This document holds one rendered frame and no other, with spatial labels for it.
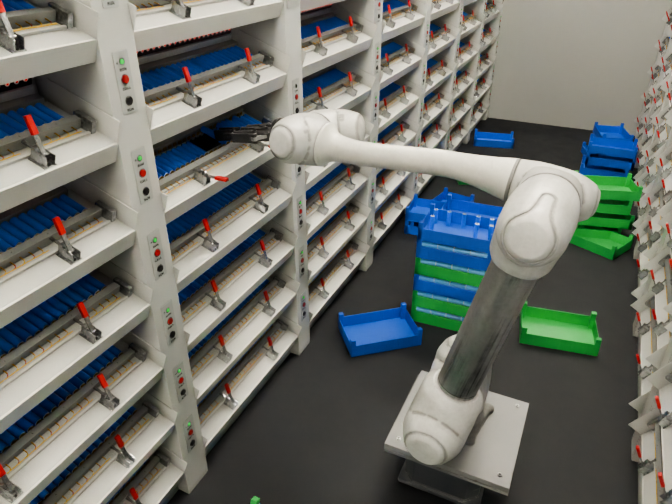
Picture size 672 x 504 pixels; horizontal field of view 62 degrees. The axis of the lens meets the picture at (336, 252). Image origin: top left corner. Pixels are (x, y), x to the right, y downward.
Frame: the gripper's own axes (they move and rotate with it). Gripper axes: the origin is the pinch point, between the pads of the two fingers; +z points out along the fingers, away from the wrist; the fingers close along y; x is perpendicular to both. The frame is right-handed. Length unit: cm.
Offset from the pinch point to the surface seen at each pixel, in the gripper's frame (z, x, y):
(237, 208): 4.8, 23.7, -2.0
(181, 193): -2.3, 7.5, 26.1
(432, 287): -32, 85, -67
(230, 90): -5.7, -12.1, 1.8
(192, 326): 5, 47, 29
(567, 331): -83, 113, -87
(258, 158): -3.6, 9.4, -6.6
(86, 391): 8, 42, 63
